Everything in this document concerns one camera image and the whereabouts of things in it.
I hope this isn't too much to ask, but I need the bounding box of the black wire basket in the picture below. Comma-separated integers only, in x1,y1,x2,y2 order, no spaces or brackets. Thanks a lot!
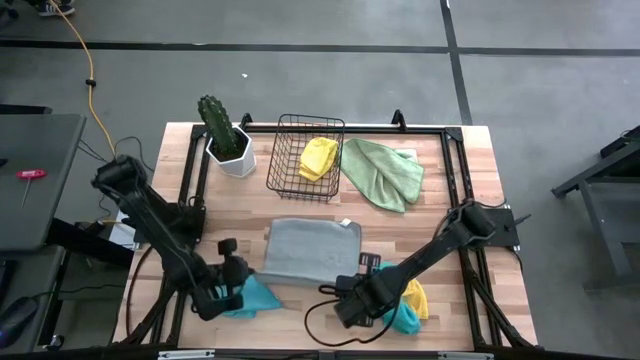
265,113,347,204

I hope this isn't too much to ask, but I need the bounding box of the grey microfiber towel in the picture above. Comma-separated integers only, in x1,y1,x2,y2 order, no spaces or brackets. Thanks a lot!
253,216,363,288

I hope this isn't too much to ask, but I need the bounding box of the yellow extension cable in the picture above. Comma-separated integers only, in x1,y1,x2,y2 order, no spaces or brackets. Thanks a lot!
48,0,119,159

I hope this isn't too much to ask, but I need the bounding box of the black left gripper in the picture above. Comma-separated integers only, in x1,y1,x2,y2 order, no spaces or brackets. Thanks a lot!
191,237,252,322

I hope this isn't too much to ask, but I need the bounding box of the white hexagonal plant pot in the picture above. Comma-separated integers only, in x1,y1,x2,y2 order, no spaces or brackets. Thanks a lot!
204,124,258,179

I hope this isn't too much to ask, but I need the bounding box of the black aluminium table frame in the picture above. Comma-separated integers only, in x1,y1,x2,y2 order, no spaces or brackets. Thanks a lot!
118,108,540,351

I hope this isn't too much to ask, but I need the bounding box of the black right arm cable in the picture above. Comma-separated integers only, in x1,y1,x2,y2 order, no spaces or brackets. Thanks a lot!
303,283,402,348

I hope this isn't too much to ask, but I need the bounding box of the white paper sheet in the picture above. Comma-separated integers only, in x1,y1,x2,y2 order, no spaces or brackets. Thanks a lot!
106,209,140,250

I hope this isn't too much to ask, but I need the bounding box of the dark grey metal table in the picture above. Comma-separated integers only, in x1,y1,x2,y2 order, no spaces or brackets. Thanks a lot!
551,124,640,292

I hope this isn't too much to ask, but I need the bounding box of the person's shoe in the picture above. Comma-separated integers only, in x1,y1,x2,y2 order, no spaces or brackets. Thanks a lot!
37,0,77,18

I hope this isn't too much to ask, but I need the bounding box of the grey side desk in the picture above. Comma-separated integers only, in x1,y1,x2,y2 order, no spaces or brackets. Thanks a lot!
0,113,88,252

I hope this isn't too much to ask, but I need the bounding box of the teal microfiber towel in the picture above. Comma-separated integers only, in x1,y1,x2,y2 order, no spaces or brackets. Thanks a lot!
218,273,284,320
372,260,423,337

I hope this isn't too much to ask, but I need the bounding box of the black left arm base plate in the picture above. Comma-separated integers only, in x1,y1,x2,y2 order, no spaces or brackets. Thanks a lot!
122,201,207,246

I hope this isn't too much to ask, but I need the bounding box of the yellow microfiber towel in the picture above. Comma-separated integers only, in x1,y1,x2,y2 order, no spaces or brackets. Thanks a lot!
297,136,341,183
401,277,431,322

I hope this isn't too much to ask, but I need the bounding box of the green microfiber towel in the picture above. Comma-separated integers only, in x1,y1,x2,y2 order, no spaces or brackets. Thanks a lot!
339,137,426,214

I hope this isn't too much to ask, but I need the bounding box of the dark low desk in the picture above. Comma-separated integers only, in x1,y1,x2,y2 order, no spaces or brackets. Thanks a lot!
0,217,136,354

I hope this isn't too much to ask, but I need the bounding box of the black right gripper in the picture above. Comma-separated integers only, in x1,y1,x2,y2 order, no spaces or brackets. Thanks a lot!
333,251,397,330

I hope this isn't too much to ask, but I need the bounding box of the black computer mouse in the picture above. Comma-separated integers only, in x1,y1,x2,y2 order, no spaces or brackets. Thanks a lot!
0,295,41,349

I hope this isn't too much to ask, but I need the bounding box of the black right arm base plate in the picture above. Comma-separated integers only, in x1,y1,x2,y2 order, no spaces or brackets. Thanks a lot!
479,206,522,250

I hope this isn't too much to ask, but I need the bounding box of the red-handled hex key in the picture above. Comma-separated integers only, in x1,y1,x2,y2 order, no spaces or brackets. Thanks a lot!
14,168,48,211

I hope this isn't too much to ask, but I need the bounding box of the silver metal bracket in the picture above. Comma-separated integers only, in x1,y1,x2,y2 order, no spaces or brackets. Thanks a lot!
438,351,495,360
157,349,217,360

